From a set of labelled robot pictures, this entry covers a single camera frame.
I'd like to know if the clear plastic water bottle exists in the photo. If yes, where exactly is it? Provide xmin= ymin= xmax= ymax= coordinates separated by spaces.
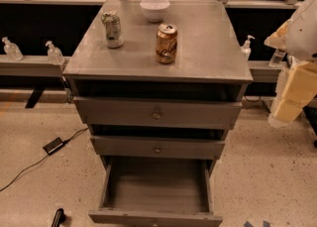
xmin=268 ymin=49 xmax=286 ymax=67

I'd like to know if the black power adapter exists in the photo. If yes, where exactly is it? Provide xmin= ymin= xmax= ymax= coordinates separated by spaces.
xmin=43 ymin=138 xmax=63 ymax=156

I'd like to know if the clear pump bottle right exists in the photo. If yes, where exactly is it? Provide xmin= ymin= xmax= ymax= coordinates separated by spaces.
xmin=241 ymin=35 xmax=255 ymax=59

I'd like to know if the grey top drawer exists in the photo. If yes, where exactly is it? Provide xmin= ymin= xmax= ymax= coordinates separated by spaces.
xmin=73 ymin=97 xmax=242 ymax=130

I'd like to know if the clear pump bottle far left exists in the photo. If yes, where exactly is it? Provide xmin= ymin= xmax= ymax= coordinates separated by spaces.
xmin=2 ymin=37 xmax=24 ymax=60

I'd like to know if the black cylinder on floor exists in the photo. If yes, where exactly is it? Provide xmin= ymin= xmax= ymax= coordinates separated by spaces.
xmin=51 ymin=208 xmax=65 ymax=227

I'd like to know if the grey open bottom drawer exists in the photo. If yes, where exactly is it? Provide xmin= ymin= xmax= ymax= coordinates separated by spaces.
xmin=88 ymin=157 xmax=222 ymax=227

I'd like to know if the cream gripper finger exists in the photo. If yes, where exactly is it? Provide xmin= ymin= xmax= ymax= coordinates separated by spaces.
xmin=267 ymin=61 xmax=317 ymax=128

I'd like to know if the orange soda can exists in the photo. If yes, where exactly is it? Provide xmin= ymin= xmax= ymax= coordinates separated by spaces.
xmin=156 ymin=23 xmax=177 ymax=64

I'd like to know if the black power cable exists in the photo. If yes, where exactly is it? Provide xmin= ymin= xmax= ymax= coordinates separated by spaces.
xmin=0 ymin=127 xmax=89 ymax=193

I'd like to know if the clear pump bottle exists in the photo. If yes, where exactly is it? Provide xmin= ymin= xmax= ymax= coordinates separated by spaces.
xmin=46 ymin=41 xmax=64 ymax=65
xmin=241 ymin=35 xmax=255 ymax=59
xmin=2 ymin=37 xmax=24 ymax=60

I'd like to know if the grey middle drawer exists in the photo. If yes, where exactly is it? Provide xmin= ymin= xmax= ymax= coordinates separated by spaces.
xmin=91 ymin=136 xmax=225 ymax=160

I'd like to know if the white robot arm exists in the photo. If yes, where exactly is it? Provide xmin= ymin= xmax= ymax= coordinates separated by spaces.
xmin=264 ymin=0 xmax=317 ymax=128

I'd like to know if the grey metal drawer cabinet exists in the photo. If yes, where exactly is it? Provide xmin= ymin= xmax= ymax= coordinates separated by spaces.
xmin=61 ymin=0 xmax=255 ymax=227

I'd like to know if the white bowl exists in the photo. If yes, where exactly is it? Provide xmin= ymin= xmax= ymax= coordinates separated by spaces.
xmin=140 ymin=0 xmax=170 ymax=22

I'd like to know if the green white soda can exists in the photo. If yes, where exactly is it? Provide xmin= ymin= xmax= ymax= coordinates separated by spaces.
xmin=101 ymin=10 xmax=124 ymax=49

